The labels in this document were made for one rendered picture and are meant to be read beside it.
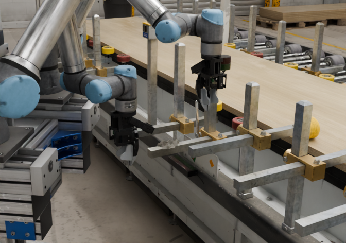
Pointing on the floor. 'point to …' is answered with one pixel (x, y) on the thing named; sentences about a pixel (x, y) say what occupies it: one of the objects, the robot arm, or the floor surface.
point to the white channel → (225, 9)
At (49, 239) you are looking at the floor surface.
